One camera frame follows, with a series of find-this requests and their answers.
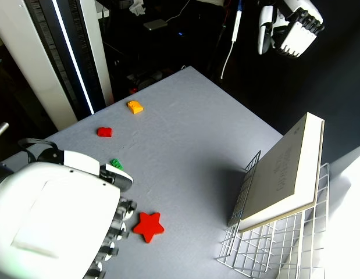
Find beige paperback book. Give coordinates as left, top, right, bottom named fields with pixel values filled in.
left=237, top=112, right=326, bottom=233

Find red star block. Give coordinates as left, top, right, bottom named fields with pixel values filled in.
left=133, top=212, right=165, bottom=244

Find orange toy brick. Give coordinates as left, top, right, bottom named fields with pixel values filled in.
left=127, top=100, right=144, bottom=115

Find grey table cloth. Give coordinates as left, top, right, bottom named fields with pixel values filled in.
left=0, top=66, right=352, bottom=279

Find black power strip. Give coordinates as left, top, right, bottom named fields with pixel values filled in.
left=126, top=69, right=174, bottom=94

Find grey flat power bank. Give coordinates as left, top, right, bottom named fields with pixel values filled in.
left=143, top=19, right=168, bottom=31

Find crumpled white paper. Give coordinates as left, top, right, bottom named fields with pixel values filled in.
left=129, top=0, right=146, bottom=17

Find white upright frame black strips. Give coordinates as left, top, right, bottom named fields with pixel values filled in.
left=0, top=0, right=114, bottom=131

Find wire dish rack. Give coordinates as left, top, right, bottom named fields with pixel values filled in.
left=216, top=150, right=330, bottom=279

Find thin white cable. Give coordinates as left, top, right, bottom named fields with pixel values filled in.
left=165, top=0, right=188, bottom=23

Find white cable with blue plug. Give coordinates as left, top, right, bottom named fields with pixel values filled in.
left=220, top=0, right=244, bottom=80

